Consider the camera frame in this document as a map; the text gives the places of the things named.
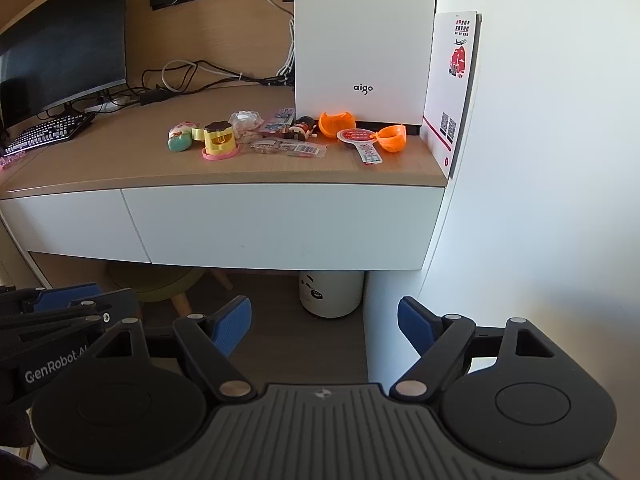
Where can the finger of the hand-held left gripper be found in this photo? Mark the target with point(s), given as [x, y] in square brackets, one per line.
[117, 305]
[65, 296]

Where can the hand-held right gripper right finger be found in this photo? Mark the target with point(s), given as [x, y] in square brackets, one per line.
[417, 322]

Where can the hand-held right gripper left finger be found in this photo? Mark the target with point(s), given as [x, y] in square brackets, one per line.
[232, 327]

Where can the pink and teal toy figure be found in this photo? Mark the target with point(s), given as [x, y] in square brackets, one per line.
[181, 139]

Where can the green stool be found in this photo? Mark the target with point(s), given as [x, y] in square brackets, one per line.
[150, 280]

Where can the white desk drawer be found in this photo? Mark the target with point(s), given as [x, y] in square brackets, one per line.
[280, 225]
[70, 225]

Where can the white trash bin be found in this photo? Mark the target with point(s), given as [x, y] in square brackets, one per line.
[332, 292]

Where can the black keyboard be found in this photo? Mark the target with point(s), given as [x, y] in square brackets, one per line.
[50, 132]

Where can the orange capsule half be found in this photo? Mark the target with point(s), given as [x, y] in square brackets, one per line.
[336, 125]
[392, 139]

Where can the yellow toy with pink base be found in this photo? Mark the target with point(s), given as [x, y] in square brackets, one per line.
[220, 141]

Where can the clear packet with label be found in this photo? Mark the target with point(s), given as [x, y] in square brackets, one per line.
[290, 148]

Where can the white red paddle-shaped label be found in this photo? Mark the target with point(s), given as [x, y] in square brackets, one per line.
[357, 140]

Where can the white fluffy toy in bag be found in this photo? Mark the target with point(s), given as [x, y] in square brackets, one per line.
[246, 122]

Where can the dark brown doll figure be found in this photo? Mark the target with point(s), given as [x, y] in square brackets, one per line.
[301, 129]

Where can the pink card pack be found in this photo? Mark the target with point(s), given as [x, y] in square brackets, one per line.
[277, 121]

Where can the black power adapter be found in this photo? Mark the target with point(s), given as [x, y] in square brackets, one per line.
[152, 96]

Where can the white red printed card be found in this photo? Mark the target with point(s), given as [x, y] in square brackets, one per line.
[450, 90]

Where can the black computer monitor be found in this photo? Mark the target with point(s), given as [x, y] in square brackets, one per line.
[60, 35]

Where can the white computer case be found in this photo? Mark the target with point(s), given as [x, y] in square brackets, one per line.
[365, 35]

